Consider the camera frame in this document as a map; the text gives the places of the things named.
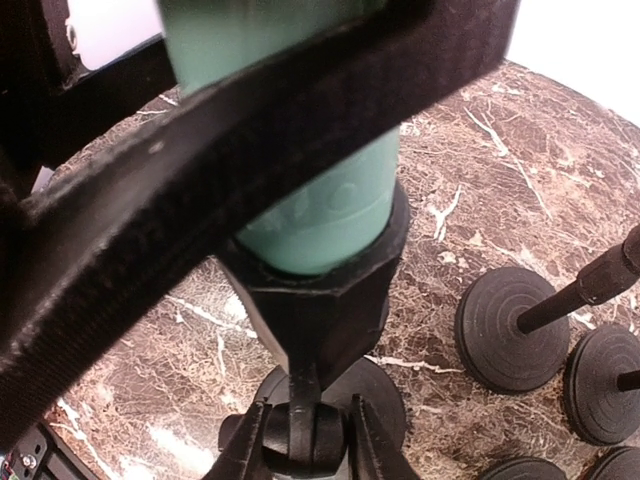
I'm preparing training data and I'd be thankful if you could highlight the black mic stand blue mic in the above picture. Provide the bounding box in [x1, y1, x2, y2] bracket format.
[454, 227, 639, 395]

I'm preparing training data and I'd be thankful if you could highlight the black mic stand cream mic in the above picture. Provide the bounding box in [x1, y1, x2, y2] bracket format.
[585, 446, 640, 480]

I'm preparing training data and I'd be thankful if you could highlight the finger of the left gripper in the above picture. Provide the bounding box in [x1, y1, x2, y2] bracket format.
[349, 395, 419, 480]
[204, 401, 272, 480]

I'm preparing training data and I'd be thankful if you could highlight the mint green microphone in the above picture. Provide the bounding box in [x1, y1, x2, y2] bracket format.
[154, 0, 401, 277]

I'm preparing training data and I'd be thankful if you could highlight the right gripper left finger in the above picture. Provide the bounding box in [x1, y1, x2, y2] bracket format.
[1, 1, 176, 170]

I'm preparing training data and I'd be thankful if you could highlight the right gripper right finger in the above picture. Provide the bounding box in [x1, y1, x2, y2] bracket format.
[0, 0, 524, 451]

